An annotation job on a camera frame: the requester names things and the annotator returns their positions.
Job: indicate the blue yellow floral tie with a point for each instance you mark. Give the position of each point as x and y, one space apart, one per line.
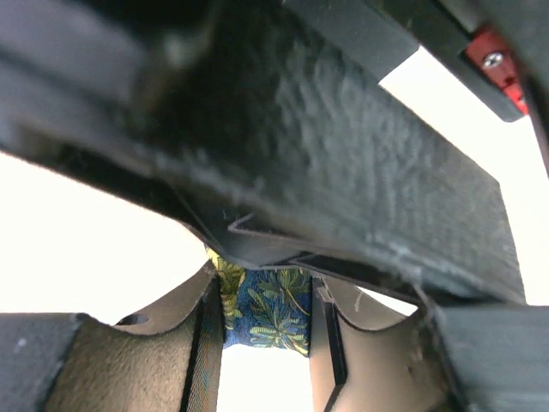
265 308

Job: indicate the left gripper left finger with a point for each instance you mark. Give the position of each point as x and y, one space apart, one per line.
164 357

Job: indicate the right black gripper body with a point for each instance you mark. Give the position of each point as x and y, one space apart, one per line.
262 125

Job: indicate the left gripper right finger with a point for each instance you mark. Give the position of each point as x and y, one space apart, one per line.
365 356

